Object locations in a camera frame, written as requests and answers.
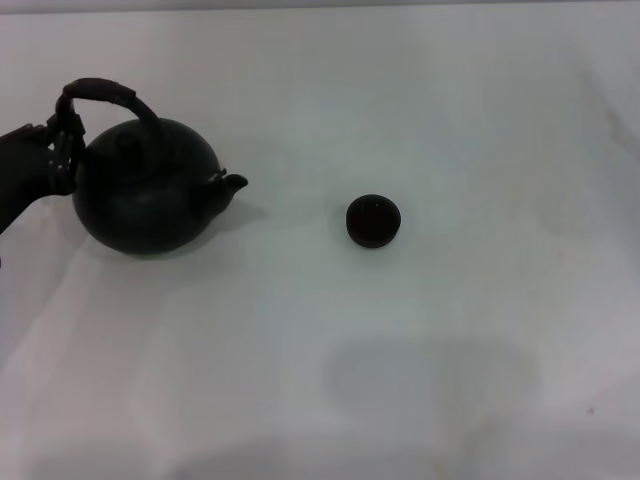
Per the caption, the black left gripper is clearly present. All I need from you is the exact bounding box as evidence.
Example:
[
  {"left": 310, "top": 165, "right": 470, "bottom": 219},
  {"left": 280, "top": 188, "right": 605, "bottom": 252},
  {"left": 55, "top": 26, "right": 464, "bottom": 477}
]
[{"left": 0, "top": 107, "right": 86, "bottom": 236}]

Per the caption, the black round teapot with handle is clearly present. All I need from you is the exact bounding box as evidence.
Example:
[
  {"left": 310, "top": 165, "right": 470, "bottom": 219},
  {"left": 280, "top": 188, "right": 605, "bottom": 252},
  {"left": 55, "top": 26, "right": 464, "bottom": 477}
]
[{"left": 53, "top": 77, "right": 250, "bottom": 257}]

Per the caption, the small dark teacup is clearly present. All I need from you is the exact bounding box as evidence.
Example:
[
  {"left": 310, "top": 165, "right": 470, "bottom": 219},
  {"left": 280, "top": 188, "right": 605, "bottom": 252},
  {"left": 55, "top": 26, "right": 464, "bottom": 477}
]
[{"left": 345, "top": 193, "right": 402, "bottom": 249}]

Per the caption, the white tablecloth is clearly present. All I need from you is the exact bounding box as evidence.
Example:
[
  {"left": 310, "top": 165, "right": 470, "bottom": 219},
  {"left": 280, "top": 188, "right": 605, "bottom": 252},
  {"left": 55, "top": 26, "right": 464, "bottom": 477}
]
[{"left": 0, "top": 13, "right": 640, "bottom": 480}]

